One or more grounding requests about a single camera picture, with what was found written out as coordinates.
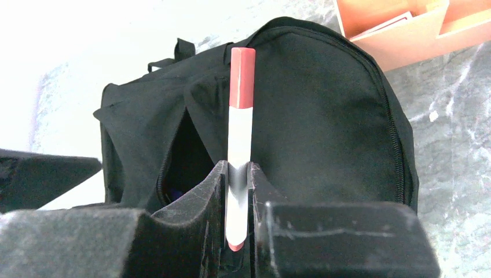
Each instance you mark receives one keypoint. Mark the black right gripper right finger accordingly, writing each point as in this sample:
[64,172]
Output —
[375,239]

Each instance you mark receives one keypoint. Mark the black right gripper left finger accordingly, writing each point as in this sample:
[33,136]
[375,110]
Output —
[184,239]

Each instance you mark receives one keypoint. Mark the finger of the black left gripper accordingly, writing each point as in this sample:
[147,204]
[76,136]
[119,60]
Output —
[31,180]

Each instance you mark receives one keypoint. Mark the black student backpack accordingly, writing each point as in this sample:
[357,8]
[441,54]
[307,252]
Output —
[327,124]

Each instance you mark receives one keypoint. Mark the red white pen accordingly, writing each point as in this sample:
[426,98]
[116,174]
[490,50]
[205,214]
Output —
[241,100]

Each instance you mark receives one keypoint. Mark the dark blue pen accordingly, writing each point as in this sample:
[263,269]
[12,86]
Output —
[174,194]

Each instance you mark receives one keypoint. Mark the orange plastic desk organizer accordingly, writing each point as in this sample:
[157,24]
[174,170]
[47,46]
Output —
[436,28]

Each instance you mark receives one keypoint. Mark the white red staples box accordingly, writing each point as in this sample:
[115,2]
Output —
[403,17]

